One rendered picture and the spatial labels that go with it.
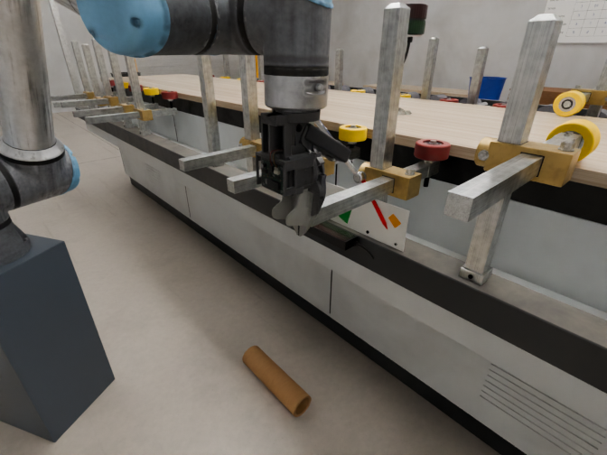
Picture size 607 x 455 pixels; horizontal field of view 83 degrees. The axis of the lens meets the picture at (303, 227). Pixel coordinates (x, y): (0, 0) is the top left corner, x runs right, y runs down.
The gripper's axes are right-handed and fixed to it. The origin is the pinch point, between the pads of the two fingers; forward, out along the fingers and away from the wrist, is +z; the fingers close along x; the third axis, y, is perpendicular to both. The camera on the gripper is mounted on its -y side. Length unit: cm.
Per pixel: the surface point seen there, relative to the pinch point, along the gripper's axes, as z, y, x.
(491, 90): 16, -566, -190
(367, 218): 7.5, -24.9, -4.7
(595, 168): -9, -49, 30
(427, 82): -16, -134, -56
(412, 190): -2.2, -26.5, 4.7
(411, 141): -7.4, -46.0, -8.8
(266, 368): 75, -14, -33
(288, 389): 75, -15, -21
